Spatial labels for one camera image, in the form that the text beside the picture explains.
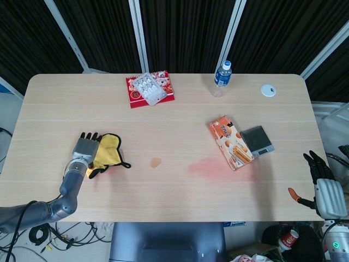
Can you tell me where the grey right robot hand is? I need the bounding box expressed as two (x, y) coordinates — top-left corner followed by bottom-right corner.
(288, 150), (347, 219)

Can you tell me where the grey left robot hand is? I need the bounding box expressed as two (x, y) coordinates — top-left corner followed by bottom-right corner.
(71, 132), (104, 164)

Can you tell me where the yellow cloth with black trim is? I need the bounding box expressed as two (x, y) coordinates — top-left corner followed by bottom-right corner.
(86, 133), (132, 180)

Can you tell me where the red instant noodle cup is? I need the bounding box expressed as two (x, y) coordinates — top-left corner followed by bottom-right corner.
(278, 229), (299, 251)

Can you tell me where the red snack package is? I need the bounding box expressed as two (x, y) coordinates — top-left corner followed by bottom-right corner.
(125, 70), (176, 109)

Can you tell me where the clear plastic blister tray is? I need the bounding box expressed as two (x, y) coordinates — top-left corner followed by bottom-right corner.
(133, 72), (167, 106)

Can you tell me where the grey digital kitchen scale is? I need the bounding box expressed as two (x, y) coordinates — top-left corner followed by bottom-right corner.
(239, 125), (275, 158)

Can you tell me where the orange biscuit box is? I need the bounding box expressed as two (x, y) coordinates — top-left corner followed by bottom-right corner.
(209, 114), (256, 172)

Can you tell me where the white round desk grommet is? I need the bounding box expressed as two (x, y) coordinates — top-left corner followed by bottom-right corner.
(260, 84), (278, 97)

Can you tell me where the dark grey robot torso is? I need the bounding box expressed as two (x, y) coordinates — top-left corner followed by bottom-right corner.
(109, 222), (228, 262)

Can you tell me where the clear bottle with blue label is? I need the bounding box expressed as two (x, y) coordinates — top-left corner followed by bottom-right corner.
(209, 60), (233, 98)

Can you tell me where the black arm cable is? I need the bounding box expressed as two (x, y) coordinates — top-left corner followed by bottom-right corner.
(0, 200), (39, 262)

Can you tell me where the black coiled cable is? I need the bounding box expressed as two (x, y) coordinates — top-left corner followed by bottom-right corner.
(29, 225), (53, 246)

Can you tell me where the white partition post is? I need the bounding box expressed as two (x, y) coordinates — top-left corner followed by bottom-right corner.
(128, 0), (149, 73)
(43, 0), (89, 73)
(300, 34), (349, 80)
(220, 0), (248, 73)

